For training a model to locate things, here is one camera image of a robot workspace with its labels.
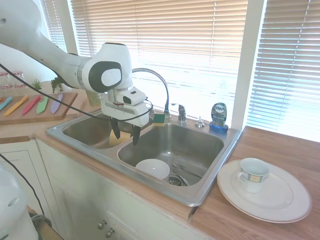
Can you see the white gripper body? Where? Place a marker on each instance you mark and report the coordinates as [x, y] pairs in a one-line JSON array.
[[125, 112]]

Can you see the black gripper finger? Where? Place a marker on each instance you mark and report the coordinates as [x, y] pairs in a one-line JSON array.
[[136, 135], [116, 128]]

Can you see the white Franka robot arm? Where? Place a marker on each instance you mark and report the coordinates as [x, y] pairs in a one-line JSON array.
[[62, 62]]

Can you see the chrome sink faucet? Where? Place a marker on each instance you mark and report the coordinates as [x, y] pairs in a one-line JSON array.
[[163, 83]]

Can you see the yellow sponge in basin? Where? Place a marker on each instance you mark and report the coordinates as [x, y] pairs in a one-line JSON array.
[[125, 138]]

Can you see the yellow and green sponge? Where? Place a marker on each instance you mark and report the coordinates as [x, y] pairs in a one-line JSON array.
[[159, 120]]

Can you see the dark-leaf plant in green pot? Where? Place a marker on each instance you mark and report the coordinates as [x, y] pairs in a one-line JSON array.
[[93, 98]]

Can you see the white bowl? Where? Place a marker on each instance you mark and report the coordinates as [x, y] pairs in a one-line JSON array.
[[152, 168]]

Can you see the stainless steel double sink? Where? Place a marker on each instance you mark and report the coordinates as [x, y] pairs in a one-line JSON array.
[[175, 142]]

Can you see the wooden cutting board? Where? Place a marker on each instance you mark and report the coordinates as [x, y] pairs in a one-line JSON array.
[[65, 107]]

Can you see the metal drain strainer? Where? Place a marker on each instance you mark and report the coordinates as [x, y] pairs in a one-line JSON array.
[[178, 181]]

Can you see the purple plastic knife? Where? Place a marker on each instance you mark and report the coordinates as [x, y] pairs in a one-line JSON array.
[[56, 105]]

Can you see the small chrome sink cap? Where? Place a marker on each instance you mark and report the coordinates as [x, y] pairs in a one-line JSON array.
[[199, 123]]

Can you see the trailing plant in white pot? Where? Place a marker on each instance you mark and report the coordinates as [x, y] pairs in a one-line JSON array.
[[57, 83]]

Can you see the white kitchen cabinet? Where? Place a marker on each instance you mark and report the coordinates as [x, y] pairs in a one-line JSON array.
[[82, 195]]

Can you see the green plastic knife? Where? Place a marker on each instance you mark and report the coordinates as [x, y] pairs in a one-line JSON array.
[[42, 106]]

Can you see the blue Dawn dish soap bottle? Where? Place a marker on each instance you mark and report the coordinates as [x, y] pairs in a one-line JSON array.
[[218, 117]]

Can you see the small spiky succulent plant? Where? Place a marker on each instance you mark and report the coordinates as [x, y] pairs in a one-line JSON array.
[[37, 84]]

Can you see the metal cabinet knob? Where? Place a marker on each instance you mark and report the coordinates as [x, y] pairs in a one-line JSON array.
[[109, 233], [101, 225]]

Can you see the wide window blind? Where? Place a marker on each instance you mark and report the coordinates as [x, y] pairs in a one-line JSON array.
[[187, 37]]

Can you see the orange plastic knife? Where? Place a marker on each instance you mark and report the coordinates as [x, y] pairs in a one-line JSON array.
[[16, 106]]

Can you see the narrow window blind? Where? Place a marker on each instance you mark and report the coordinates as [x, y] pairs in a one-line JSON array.
[[56, 25]]

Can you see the teal plastic knife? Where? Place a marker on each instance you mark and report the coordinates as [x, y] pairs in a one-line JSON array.
[[5, 103]]

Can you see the white patterned teacup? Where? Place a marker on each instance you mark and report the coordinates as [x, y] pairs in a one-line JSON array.
[[252, 177]]

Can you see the wooden stand top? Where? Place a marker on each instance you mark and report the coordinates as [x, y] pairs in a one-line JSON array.
[[46, 231]]

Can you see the large white plate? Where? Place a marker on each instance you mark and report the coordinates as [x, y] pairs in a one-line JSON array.
[[282, 202]]

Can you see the tall window blind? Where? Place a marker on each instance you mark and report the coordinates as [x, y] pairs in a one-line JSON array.
[[290, 75]]

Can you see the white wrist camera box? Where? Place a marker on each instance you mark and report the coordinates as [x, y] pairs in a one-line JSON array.
[[132, 97]]

